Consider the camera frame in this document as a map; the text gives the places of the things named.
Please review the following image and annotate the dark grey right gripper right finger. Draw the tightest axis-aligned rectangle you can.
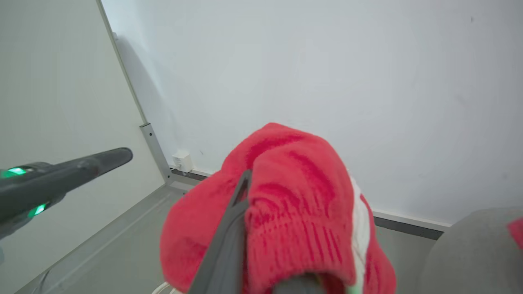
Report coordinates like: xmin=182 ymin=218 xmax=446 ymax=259
xmin=273 ymin=275 xmax=326 ymax=294

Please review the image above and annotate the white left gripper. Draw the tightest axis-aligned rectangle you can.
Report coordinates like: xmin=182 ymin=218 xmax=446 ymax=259
xmin=0 ymin=147 xmax=134 ymax=240

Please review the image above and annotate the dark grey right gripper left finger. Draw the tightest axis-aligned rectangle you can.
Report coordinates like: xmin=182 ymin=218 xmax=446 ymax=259
xmin=187 ymin=169 xmax=253 ymax=294

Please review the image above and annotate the red knit garment white stripe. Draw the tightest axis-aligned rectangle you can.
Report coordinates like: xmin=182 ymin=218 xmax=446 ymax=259
xmin=159 ymin=122 xmax=397 ymax=294

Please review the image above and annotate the plain red garment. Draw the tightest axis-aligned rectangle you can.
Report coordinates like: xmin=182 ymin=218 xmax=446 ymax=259
xmin=507 ymin=217 xmax=523 ymax=250

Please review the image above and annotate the grey fabric sofa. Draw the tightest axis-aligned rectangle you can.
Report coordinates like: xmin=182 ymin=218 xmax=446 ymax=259
xmin=415 ymin=207 xmax=523 ymax=294

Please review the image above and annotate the grey metal frame post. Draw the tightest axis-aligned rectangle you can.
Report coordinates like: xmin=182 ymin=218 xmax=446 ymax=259
xmin=96 ymin=0 xmax=174 ymax=185

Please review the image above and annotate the white wall outlet box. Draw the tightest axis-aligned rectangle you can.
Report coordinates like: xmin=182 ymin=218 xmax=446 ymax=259
xmin=172 ymin=150 xmax=194 ymax=174

